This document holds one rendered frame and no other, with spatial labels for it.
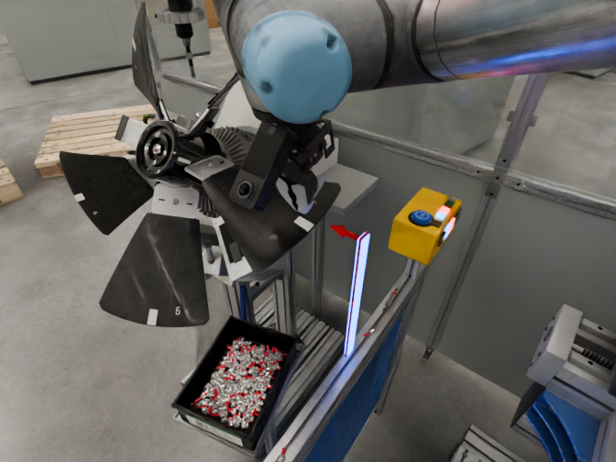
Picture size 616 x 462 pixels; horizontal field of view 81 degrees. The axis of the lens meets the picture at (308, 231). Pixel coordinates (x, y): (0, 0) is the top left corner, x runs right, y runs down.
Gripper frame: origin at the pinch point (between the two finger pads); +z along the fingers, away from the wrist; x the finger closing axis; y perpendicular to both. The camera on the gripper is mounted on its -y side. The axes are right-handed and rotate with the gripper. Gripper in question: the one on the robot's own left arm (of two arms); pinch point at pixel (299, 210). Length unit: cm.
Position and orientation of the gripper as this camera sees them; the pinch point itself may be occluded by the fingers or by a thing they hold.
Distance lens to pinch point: 58.7
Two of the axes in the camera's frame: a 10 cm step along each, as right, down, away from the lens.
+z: 1.7, 5.8, 8.0
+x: -8.0, -3.9, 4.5
